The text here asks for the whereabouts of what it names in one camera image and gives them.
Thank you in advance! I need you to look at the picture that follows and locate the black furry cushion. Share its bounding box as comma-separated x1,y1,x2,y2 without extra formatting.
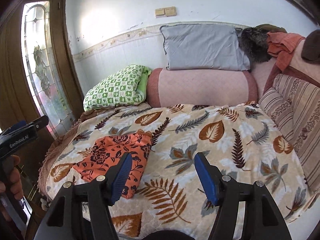
239,28,271,64

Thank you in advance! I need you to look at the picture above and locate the person's left hand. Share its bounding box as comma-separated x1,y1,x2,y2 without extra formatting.
0,154,25,222

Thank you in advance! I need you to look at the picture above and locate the leaf pattern beige blanket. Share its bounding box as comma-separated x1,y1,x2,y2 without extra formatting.
38,103,314,239

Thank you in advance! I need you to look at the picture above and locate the striped beige pillow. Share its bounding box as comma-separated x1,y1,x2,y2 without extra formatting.
259,74,319,192

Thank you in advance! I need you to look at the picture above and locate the grey pillow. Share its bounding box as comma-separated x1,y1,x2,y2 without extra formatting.
159,24,250,71

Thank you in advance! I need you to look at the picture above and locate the olive green cloth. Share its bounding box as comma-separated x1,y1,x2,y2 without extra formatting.
255,24,287,33

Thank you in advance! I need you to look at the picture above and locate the pink bolster pillow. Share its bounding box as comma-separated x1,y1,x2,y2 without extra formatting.
146,68,258,107

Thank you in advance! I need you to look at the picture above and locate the salmon orange cloth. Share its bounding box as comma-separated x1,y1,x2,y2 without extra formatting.
267,32,305,71

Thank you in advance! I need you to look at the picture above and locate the green white checkered pillow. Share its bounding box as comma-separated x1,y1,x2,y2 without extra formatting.
83,64,152,111

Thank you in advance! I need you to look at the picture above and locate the orange black floral garment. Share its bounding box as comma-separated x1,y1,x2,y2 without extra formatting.
73,129,152,199

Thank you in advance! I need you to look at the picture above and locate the beige wall switch pair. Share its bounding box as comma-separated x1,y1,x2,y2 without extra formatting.
155,7,177,18

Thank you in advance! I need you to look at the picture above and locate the brown door with stained glass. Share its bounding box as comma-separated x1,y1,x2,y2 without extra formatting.
1,0,83,139

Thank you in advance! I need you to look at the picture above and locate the pink headboard cushion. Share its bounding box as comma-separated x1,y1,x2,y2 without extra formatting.
251,40,320,100

